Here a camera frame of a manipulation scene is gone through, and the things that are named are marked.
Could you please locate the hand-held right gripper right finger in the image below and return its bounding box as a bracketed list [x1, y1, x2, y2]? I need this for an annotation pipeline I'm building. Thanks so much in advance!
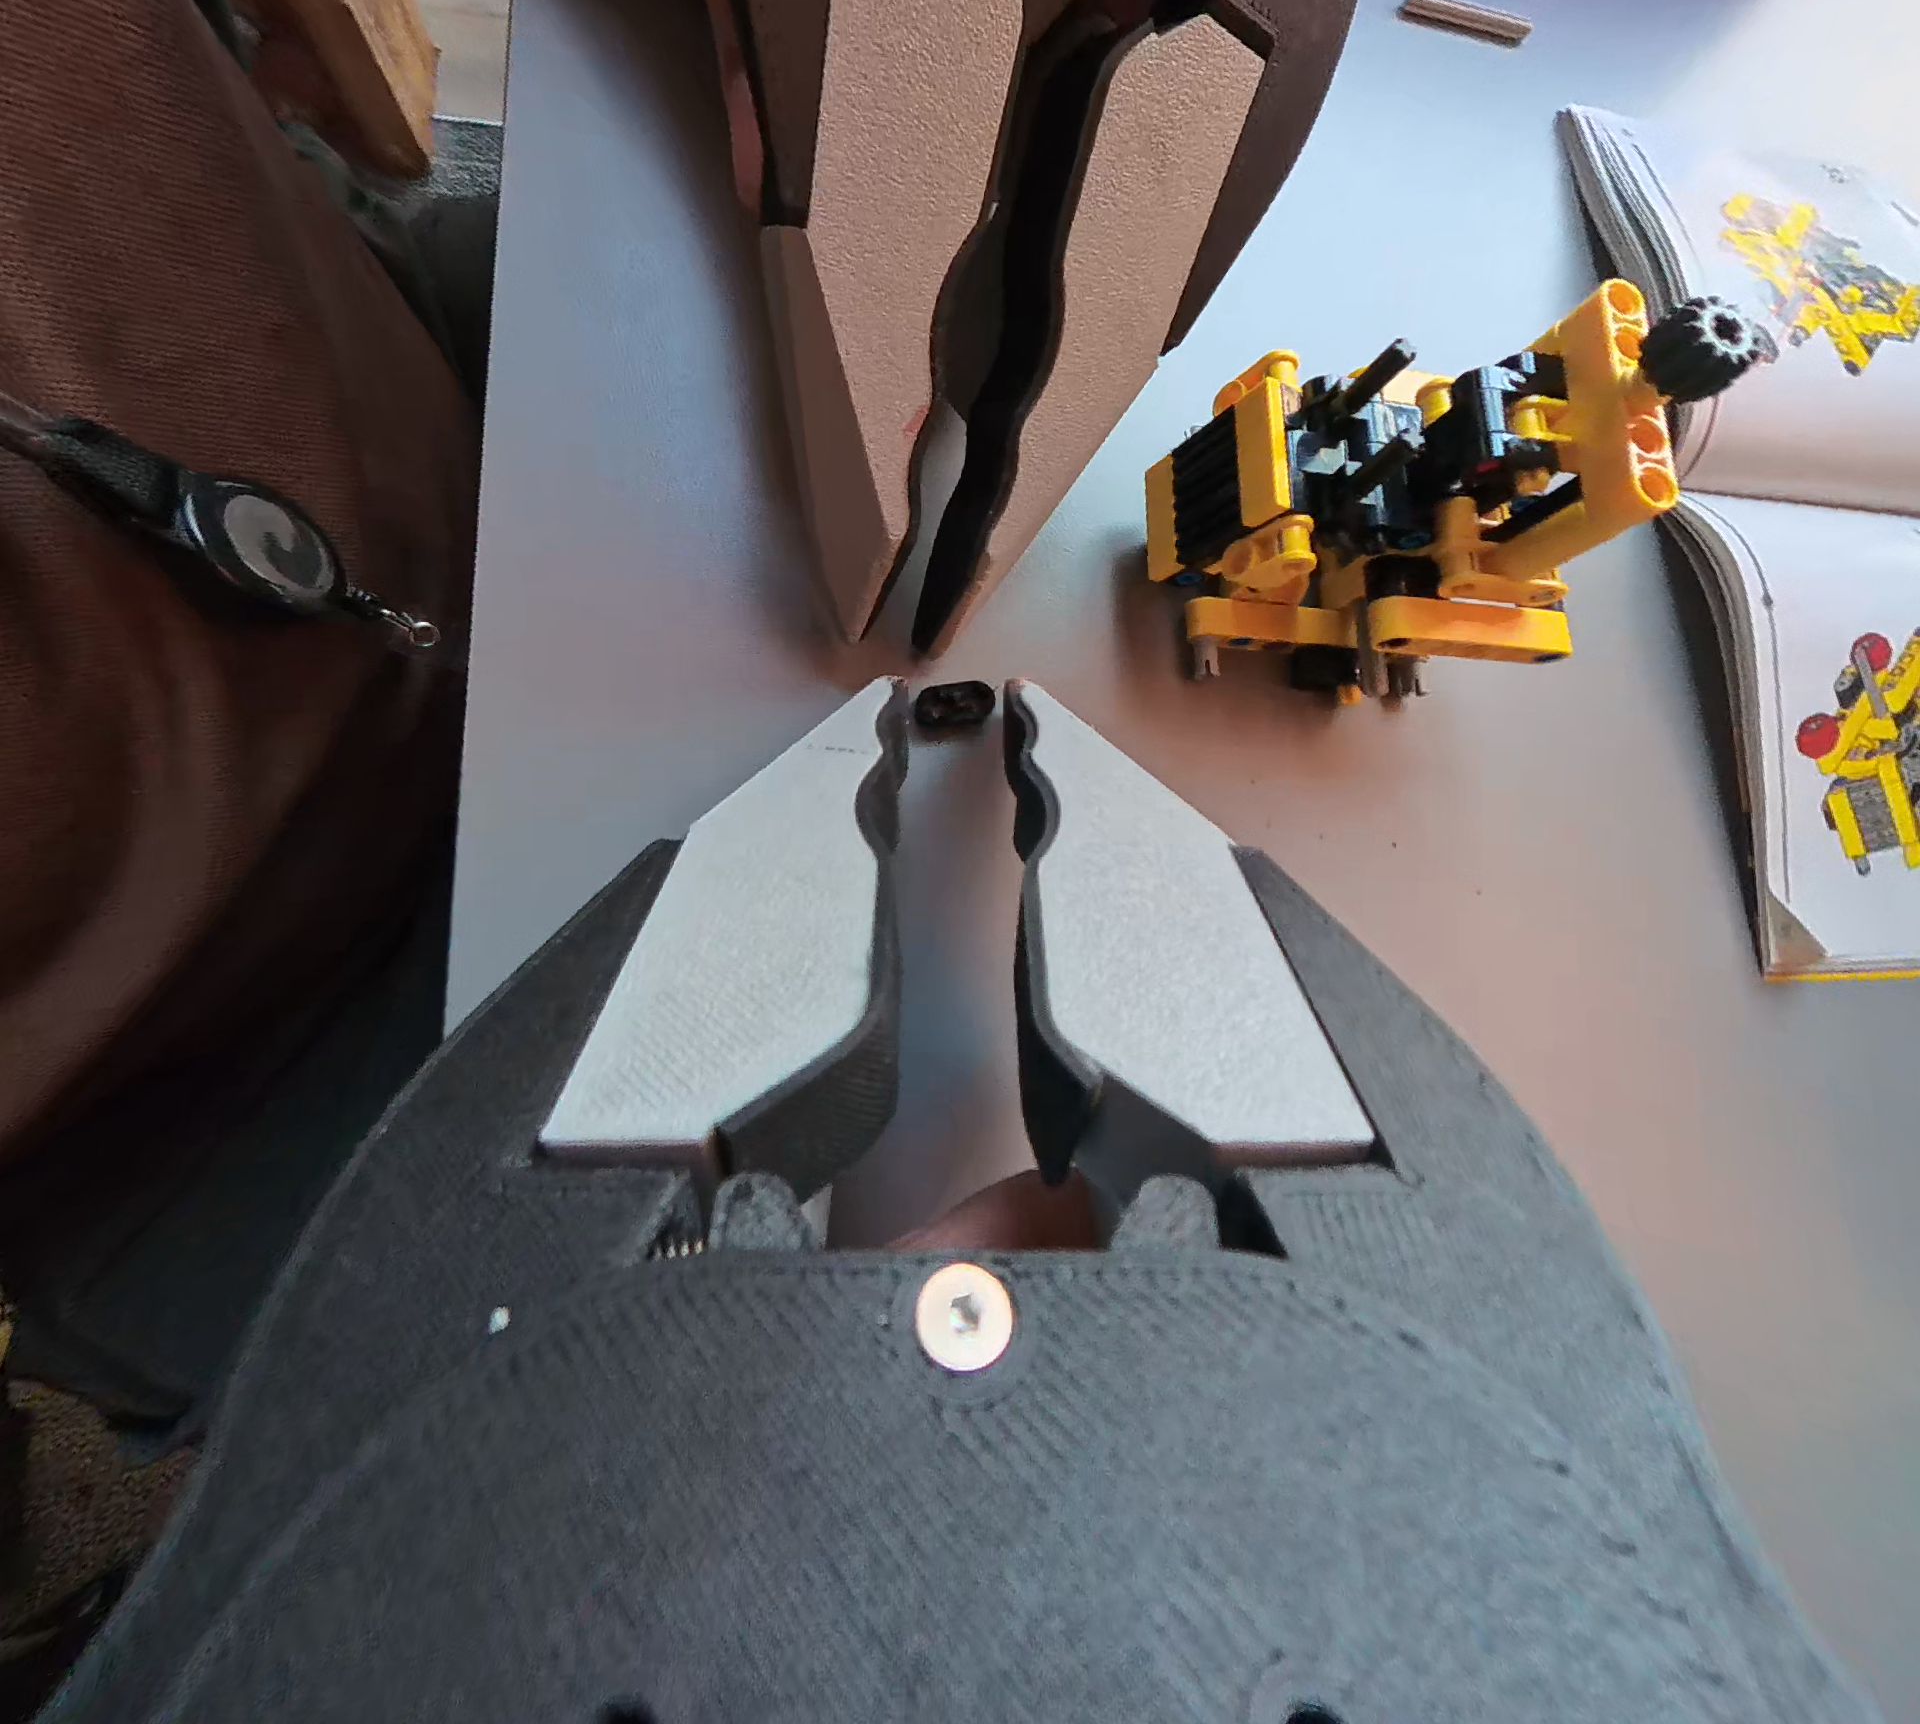
[1002, 677, 1377, 1188]

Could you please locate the person's brown sweater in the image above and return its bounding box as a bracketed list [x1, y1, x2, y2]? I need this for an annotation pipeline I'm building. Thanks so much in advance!
[0, 0, 519, 1164]

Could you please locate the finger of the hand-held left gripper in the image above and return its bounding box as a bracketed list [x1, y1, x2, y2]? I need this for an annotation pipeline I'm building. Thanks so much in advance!
[910, 19, 1271, 657]
[754, 0, 1027, 646]

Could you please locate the yellow black lego vehicle model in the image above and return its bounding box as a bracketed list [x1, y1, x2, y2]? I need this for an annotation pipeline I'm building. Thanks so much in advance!
[1142, 278, 1772, 708]

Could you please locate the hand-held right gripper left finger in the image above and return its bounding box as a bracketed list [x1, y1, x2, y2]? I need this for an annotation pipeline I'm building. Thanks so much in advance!
[537, 679, 911, 1195]

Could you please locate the lego instruction booklet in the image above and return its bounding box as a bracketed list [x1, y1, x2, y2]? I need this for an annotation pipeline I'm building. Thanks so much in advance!
[1557, 105, 1920, 983]

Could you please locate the brown lego axle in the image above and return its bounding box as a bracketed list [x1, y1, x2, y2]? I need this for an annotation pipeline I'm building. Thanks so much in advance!
[1397, 0, 1537, 52]

